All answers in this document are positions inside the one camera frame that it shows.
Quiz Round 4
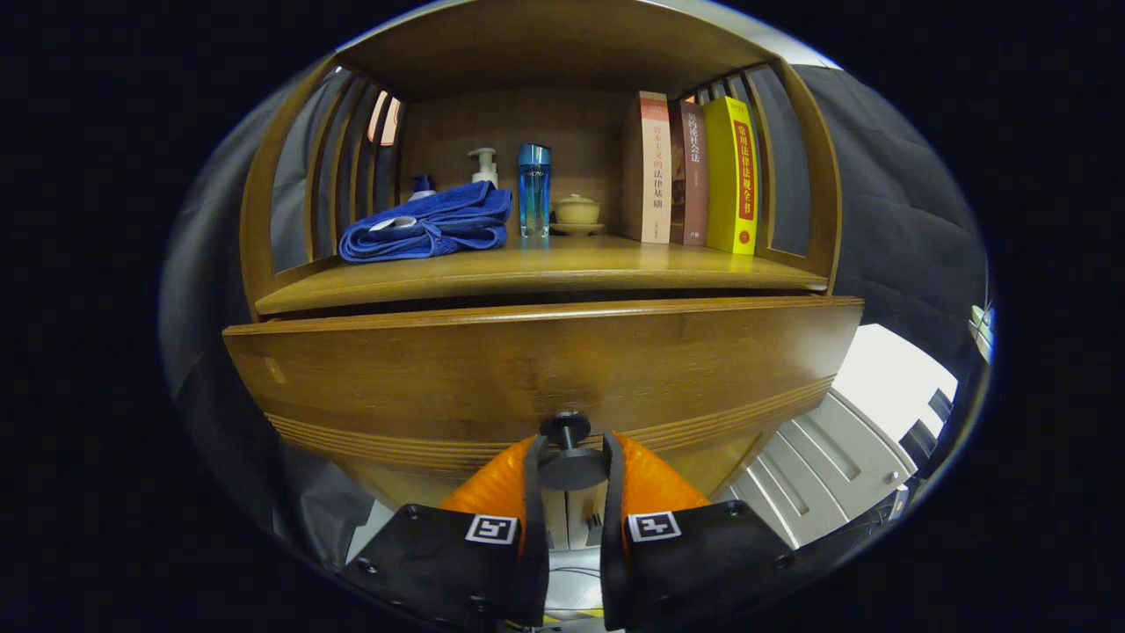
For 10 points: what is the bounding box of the wooden drawer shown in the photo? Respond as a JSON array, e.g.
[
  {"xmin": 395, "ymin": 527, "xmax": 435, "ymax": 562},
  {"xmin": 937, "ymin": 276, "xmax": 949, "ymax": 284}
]
[{"xmin": 222, "ymin": 295, "xmax": 867, "ymax": 493}]

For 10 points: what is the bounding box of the beige lidded teacup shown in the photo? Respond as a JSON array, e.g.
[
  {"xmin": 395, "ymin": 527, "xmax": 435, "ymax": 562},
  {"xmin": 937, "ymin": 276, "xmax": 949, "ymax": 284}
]
[{"xmin": 551, "ymin": 193, "xmax": 606, "ymax": 236}]

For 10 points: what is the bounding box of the orange and white book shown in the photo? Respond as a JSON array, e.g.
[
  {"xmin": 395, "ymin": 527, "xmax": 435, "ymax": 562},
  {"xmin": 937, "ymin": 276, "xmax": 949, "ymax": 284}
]
[{"xmin": 626, "ymin": 91, "xmax": 673, "ymax": 244}]

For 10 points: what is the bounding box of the wooden cabinet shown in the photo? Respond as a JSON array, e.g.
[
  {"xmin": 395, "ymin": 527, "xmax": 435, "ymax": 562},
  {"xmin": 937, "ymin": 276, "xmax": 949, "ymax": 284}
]
[{"xmin": 239, "ymin": 0, "xmax": 845, "ymax": 550}]

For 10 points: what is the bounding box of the black backdrop cloth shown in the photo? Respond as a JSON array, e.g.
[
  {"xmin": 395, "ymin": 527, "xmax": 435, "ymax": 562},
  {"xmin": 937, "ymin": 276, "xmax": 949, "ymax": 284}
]
[{"xmin": 163, "ymin": 62, "xmax": 990, "ymax": 572}]

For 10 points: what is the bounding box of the tall blue glass bottle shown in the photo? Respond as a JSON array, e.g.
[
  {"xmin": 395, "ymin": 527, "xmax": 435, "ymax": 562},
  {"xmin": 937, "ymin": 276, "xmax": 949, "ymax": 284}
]
[{"xmin": 518, "ymin": 143, "xmax": 552, "ymax": 238}]

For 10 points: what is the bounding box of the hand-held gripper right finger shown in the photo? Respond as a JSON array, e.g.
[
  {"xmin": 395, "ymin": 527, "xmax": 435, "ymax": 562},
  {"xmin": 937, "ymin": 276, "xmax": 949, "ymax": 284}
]
[{"xmin": 600, "ymin": 431, "xmax": 796, "ymax": 632}]

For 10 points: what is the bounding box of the white cup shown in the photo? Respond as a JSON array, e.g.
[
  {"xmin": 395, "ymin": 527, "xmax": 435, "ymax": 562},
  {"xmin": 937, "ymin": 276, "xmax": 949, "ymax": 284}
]
[{"xmin": 969, "ymin": 303, "xmax": 996, "ymax": 361}]

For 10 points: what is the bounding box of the brown book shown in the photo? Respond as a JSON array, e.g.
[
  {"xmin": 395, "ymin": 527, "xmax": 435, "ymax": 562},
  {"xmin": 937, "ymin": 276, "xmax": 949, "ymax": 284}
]
[{"xmin": 670, "ymin": 99, "xmax": 709, "ymax": 247}]

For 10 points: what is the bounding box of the folded blue towel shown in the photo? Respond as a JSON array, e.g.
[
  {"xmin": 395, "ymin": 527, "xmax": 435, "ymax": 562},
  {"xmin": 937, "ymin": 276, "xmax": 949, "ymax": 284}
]
[{"xmin": 338, "ymin": 180, "xmax": 513, "ymax": 265}]

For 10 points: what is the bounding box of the white panelled cabinet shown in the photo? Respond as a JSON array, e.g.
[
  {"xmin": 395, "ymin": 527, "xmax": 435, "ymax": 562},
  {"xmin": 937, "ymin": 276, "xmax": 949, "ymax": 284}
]
[{"xmin": 729, "ymin": 387, "xmax": 919, "ymax": 550}]

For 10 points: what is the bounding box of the white table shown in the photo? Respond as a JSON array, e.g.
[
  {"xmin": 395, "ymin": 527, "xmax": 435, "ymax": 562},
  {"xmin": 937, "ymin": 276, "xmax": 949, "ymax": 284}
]
[{"xmin": 831, "ymin": 324, "xmax": 959, "ymax": 445}]

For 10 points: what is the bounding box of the yellow book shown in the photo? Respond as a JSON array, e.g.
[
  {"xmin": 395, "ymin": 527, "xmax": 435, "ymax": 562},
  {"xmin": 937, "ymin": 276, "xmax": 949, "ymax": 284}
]
[{"xmin": 703, "ymin": 95, "xmax": 758, "ymax": 256}]

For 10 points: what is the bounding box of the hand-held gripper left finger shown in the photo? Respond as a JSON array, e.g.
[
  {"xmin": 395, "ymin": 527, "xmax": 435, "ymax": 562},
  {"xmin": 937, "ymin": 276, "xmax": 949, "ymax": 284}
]
[{"xmin": 338, "ymin": 433, "xmax": 552, "ymax": 632}]

